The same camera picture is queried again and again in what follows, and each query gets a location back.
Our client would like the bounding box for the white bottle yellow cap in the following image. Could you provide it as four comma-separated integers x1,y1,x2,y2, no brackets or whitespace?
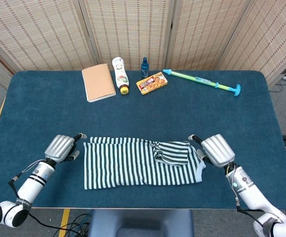
111,56,130,95

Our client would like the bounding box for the blue spray bottle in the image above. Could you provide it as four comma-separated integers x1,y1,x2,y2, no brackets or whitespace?
140,57,150,79

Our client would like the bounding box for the green white striped t-shirt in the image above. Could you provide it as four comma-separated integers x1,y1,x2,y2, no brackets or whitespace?
83,136,207,190

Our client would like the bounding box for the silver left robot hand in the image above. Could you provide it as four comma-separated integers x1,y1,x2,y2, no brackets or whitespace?
44,133,87,164

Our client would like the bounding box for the green blue water gun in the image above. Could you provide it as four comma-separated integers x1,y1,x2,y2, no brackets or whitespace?
163,69,242,97

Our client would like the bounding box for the blue carpet table cover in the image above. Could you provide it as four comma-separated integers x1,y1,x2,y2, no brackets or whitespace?
0,70,286,209

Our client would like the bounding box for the yellow curry box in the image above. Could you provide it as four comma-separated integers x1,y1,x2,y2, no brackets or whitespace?
136,71,168,95

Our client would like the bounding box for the floor cable bundle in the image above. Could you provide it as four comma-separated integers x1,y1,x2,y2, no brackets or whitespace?
51,211,93,237

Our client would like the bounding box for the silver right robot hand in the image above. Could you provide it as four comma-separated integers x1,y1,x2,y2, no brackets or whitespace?
188,133,236,168

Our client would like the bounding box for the brown spiral notebook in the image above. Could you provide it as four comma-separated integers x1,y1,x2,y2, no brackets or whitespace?
81,63,117,103

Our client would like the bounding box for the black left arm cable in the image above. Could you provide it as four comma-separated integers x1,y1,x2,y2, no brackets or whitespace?
8,176,91,237

